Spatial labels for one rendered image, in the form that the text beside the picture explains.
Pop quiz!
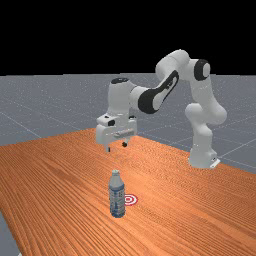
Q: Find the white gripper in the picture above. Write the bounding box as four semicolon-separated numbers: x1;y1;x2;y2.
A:
95;112;138;154

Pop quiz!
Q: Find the clear plastic bottle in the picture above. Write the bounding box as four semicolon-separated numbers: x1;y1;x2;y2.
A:
108;169;126;219

